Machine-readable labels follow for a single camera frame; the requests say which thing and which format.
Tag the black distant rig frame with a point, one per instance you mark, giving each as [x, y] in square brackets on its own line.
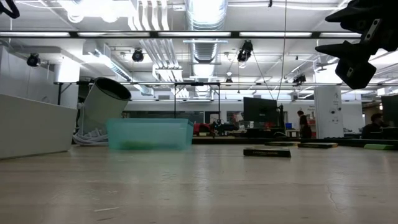
[197, 83]

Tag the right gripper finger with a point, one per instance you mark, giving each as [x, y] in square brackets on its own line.
[354, 71]
[354, 17]

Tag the teal translucent plastic bin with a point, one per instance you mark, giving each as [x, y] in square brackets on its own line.
[149, 130]

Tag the green eraser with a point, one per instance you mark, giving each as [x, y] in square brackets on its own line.
[379, 147]

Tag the red object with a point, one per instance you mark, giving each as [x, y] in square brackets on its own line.
[202, 128]

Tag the white translucent plastic bin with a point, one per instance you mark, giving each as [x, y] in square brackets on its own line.
[34, 130]

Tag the black monitor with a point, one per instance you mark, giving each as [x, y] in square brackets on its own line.
[259, 110]
[391, 109]

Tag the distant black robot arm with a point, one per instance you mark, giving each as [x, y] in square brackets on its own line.
[219, 127]

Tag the black ceiling-hung camera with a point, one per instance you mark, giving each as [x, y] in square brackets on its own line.
[245, 51]
[137, 55]
[299, 78]
[33, 60]

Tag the person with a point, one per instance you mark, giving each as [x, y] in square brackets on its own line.
[374, 127]
[304, 127]

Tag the black aluminium table frame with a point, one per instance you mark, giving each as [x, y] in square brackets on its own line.
[224, 140]

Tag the grey cylindrical pen holder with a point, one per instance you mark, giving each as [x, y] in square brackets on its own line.
[99, 105]

